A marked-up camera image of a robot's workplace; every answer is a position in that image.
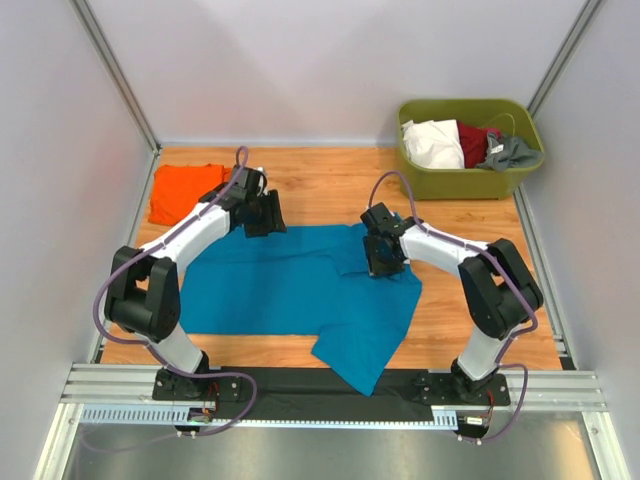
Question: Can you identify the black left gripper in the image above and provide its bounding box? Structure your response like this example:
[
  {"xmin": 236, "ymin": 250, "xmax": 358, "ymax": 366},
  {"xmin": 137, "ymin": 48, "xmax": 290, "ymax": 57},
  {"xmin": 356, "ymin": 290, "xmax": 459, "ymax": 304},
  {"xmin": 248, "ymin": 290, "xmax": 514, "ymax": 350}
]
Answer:
[{"xmin": 243, "ymin": 190, "xmax": 287, "ymax": 239}]

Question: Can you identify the blue t-shirt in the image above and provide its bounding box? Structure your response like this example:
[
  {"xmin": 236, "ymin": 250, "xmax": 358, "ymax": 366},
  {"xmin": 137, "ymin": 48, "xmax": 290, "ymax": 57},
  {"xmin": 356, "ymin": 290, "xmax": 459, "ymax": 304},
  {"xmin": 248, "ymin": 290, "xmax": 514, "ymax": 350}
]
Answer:
[{"xmin": 180, "ymin": 224, "xmax": 422, "ymax": 396}]

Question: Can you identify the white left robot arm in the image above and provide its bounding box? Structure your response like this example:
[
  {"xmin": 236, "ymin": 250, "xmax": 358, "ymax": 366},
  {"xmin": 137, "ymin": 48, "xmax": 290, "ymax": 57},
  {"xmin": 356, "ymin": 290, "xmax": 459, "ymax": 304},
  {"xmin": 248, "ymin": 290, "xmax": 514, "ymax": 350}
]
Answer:
[{"xmin": 104, "ymin": 166, "xmax": 286, "ymax": 402}]

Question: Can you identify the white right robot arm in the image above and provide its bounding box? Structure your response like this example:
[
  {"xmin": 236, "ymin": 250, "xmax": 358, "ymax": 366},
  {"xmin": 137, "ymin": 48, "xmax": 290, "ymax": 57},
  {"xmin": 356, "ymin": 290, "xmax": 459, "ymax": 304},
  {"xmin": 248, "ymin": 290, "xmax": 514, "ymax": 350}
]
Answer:
[{"xmin": 361, "ymin": 203, "xmax": 544, "ymax": 404}]

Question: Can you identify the folded orange t-shirt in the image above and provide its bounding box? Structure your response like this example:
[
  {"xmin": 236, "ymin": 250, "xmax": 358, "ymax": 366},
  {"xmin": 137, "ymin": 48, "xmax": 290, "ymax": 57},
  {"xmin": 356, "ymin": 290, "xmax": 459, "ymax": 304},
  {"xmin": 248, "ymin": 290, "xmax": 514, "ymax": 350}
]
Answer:
[{"xmin": 149, "ymin": 164, "xmax": 232, "ymax": 226}]

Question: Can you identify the white t-shirt with green stripe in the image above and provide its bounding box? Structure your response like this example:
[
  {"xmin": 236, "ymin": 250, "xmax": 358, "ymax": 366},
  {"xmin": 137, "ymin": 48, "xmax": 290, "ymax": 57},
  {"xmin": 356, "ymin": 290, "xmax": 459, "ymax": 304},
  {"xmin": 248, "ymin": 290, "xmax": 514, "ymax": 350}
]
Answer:
[{"xmin": 401, "ymin": 119, "xmax": 464, "ymax": 170}]

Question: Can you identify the dark red t-shirt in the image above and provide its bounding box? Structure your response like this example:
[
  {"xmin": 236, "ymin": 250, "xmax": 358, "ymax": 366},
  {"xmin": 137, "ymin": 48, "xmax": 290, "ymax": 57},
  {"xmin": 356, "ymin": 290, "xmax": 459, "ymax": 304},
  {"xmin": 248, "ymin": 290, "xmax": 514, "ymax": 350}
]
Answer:
[{"xmin": 456, "ymin": 120, "xmax": 502, "ymax": 169}]

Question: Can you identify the grey t-shirt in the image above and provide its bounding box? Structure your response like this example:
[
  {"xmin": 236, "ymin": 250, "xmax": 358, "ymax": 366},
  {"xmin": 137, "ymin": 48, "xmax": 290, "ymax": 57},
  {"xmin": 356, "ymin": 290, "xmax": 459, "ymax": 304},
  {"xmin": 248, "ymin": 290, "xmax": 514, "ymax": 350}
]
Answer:
[{"xmin": 476, "ymin": 132, "xmax": 543, "ymax": 172}]

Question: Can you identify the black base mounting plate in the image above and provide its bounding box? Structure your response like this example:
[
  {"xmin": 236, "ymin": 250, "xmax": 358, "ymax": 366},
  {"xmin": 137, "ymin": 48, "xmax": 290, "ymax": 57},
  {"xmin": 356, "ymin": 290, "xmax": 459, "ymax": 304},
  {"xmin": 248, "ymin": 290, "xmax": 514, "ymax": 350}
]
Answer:
[{"xmin": 152, "ymin": 367, "xmax": 511, "ymax": 422}]

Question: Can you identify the green plastic laundry basket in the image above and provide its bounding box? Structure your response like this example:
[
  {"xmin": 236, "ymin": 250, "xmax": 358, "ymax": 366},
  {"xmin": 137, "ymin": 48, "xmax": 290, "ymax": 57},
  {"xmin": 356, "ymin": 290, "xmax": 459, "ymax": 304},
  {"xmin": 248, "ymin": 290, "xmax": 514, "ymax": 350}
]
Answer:
[{"xmin": 395, "ymin": 98, "xmax": 544, "ymax": 200}]

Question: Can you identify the aluminium front rail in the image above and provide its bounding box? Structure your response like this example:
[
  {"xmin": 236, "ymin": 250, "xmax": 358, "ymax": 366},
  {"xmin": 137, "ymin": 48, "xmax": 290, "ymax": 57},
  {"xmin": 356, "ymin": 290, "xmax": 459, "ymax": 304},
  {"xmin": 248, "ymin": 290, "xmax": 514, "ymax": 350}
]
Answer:
[{"xmin": 61, "ymin": 364, "xmax": 606, "ymax": 430}]

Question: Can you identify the aluminium frame post left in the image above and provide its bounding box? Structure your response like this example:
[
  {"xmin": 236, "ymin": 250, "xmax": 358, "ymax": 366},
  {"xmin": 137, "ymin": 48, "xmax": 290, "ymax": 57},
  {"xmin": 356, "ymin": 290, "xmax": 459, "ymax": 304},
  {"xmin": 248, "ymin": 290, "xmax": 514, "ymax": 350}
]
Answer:
[{"xmin": 69, "ymin": 0, "xmax": 161, "ymax": 154}]

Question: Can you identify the aluminium frame post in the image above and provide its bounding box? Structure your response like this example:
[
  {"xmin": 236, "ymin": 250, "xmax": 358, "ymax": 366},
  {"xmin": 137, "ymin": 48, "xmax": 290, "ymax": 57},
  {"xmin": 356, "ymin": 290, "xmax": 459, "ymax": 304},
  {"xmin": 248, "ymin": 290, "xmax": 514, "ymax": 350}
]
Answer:
[
  {"xmin": 527, "ymin": 0, "xmax": 605, "ymax": 118},
  {"xmin": 69, "ymin": 0, "xmax": 161, "ymax": 154}
]

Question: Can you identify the aluminium frame post right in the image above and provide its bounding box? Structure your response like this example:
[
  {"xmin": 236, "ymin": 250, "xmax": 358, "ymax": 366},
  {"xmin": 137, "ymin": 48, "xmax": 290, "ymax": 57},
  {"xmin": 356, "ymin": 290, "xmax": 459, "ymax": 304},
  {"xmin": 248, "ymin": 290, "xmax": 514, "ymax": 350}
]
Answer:
[{"xmin": 527, "ymin": 0, "xmax": 605, "ymax": 118}]

